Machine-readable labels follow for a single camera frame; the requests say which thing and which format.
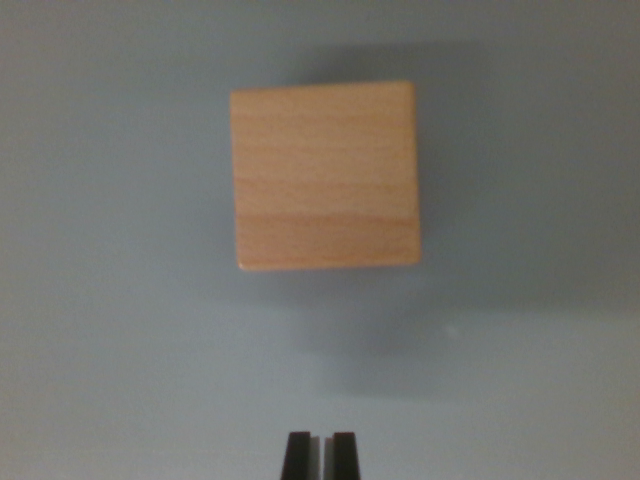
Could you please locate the light wooden cube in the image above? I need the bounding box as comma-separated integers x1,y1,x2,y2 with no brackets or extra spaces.
229,80,422,273

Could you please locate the grey plastic bin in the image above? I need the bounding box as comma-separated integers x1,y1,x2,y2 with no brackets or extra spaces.
0,0,640,480

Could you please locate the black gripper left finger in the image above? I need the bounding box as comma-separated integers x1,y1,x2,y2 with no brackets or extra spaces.
281,431,321,480

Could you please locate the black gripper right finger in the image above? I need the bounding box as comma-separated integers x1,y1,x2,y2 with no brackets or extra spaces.
324,432,363,480

